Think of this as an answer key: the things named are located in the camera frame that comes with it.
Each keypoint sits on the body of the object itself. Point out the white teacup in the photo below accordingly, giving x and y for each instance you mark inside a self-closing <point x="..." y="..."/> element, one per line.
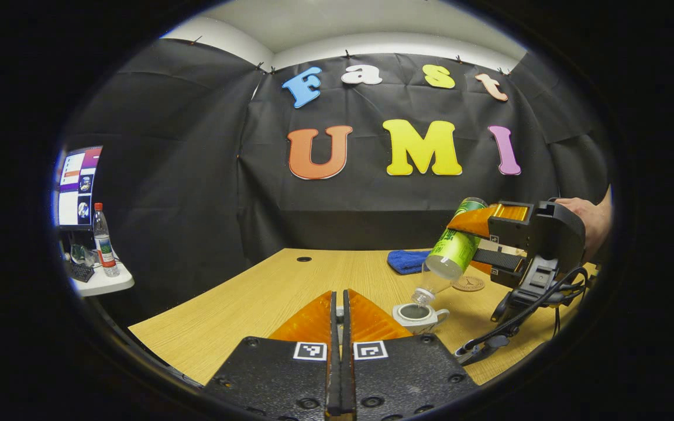
<point x="425" y="320"/>

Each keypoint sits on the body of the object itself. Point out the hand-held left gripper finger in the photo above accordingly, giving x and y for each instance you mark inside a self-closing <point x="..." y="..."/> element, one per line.
<point x="334" y="380"/>
<point x="348" y="380"/>

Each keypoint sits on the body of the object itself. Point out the white side table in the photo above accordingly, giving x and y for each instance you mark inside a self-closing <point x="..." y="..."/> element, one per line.
<point x="106" y="283"/>

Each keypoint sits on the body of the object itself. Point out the computer monitor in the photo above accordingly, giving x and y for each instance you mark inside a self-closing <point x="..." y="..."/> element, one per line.
<point x="78" y="187"/>

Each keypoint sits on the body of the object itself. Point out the black keyboard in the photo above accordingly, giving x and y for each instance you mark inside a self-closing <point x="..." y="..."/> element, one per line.
<point x="81" y="272"/>

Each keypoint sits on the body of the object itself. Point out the blue towel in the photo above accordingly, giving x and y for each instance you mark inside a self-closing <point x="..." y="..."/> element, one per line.
<point x="407" y="262"/>

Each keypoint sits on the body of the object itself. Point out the round cork coaster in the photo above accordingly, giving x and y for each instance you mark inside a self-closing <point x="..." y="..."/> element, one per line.
<point x="470" y="285"/>

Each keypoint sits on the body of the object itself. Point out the red-capped clear bottle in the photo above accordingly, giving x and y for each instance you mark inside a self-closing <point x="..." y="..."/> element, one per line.
<point x="105" y="245"/>

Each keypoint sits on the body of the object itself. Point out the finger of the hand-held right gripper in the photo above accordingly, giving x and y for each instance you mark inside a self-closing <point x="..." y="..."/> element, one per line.
<point x="477" y="221"/>
<point x="498" y="260"/>

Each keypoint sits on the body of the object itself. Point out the black backdrop cloth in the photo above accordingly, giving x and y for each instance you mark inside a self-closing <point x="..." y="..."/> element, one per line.
<point x="196" y="175"/>

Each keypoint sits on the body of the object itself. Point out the green-label water bottle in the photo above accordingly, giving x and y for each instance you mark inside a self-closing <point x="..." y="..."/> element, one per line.
<point x="457" y="251"/>

